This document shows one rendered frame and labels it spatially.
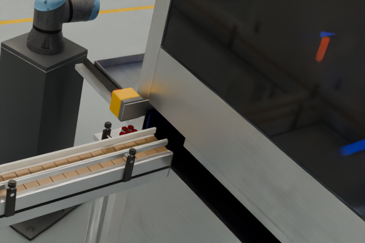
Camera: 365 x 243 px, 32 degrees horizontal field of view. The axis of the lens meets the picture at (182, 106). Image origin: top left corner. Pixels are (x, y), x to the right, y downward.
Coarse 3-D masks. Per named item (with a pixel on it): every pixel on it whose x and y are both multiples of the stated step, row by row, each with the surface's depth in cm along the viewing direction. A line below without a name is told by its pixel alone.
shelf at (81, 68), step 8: (80, 64) 232; (80, 72) 229; (88, 72) 228; (88, 80) 225; (96, 80) 225; (96, 88) 222; (104, 88) 221; (104, 96) 218; (128, 120) 209; (168, 136) 208
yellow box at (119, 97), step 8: (128, 88) 196; (112, 96) 193; (120, 96) 191; (128, 96) 192; (136, 96) 193; (112, 104) 194; (120, 104) 191; (112, 112) 195; (120, 112) 191; (120, 120) 192
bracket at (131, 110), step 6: (138, 102) 191; (144, 102) 193; (126, 108) 190; (132, 108) 191; (138, 108) 193; (144, 108) 195; (126, 114) 191; (132, 114) 193; (138, 114) 195; (144, 114) 196
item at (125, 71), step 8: (120, 56) 236; (128, 56) 238; (136, 56) 240; (96, 64) 229; (104, 64) 233; (112, 64) 235; (120, 64) 237; (128, 64) 239; (136, 64) 240; (104, 72) 225; (112, 72) 231; (120, 72) 232; (128, 72) 234; (136, 72) 235; (112, 80) 222; (120, 80) 228; (128, 80) 229; (136, 80) 230; (120, 88) 219; (136, 88) 225
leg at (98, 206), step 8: (96, 200) 187; (104, 200) 187; (96, 208) 188; (104, 208) 190; (88, 216) 193; (96, 216) 190; (104, 216) 193; (88, 224) 193; (96, 224) 192; (88, 232) 194; (96, 232) 194; (88, 240) 196; (96, 240) 196
